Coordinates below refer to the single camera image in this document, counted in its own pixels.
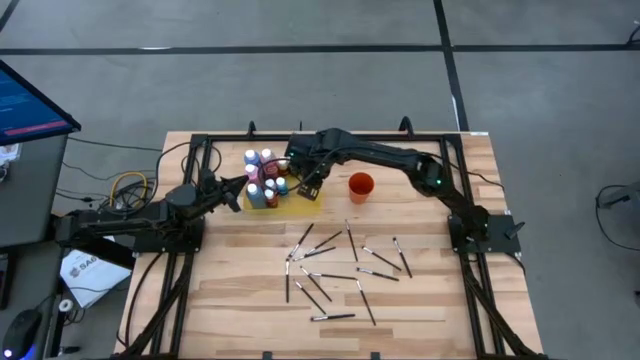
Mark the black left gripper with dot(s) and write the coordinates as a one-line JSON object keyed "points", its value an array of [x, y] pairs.
{"points": [[211, 189]]}

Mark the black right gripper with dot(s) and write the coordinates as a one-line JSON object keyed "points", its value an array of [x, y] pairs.
{"points": [[314, 170]]}

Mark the large teal paint bottle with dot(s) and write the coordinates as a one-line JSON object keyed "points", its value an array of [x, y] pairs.
{"points": [[255, 196]]}

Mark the large pink paint bottle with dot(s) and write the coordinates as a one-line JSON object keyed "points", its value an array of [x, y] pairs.
{"points": [[251, 172]]}

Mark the small teal paint bottle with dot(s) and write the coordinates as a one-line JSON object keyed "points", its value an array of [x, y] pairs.
{"points": [[282, 186]]}

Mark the small orange paint bottle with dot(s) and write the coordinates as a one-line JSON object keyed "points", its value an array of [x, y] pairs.
{"points": [[283, 166]]}

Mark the small crimson paint bottle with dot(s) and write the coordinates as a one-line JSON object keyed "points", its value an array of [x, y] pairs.
{"points": [[270, 183]]}

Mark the small red-orange paint bottle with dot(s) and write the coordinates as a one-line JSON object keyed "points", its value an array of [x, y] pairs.
{"points": [[271, 199]]}

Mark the large blue paint bottle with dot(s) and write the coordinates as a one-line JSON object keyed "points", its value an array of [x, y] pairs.
{"points": [[250, 156]]}

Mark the large red paint bottle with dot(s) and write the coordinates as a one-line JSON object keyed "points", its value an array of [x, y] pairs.
{"points": [[271, 170]]}

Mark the orange plastic cup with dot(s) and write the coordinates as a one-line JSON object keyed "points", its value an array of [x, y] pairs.
{"points": [[361, 192]]}

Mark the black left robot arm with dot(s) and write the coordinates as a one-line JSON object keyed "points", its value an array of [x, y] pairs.
{"points": [[125, 222]]}

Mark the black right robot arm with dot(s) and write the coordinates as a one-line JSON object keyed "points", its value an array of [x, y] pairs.
{"points": [[390, 152]]}

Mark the yellow translucent plastic bin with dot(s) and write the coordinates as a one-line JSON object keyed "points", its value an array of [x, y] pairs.
{"points": [[295, 207]]}

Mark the black slanted bar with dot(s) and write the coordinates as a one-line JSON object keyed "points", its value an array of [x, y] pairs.
{"points": [[100, 250]]}

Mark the white paper sheet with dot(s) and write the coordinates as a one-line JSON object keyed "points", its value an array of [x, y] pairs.
{"points": [[92, 275]]}

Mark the white table edge label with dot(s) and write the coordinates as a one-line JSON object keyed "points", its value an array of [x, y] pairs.
{"points": [[479, 133]]}

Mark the white tape roll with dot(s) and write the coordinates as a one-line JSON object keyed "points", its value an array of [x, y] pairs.
{"points": [[65, 305]]}

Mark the computer monitor blue screen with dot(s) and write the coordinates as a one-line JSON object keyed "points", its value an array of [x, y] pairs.
{"points": [[25, 107]]}

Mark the black computer mouse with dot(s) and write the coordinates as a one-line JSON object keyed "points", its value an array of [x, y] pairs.
{"points": [[20, 332]]}

